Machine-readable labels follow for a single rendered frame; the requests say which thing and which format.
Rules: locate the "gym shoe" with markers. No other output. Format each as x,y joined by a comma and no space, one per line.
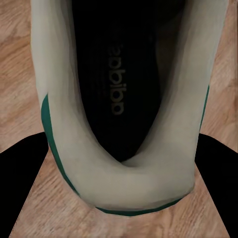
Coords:
122,87

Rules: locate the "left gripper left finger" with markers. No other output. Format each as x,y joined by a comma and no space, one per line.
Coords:
19,166

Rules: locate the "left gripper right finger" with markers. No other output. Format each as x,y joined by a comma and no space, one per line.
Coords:
218,165

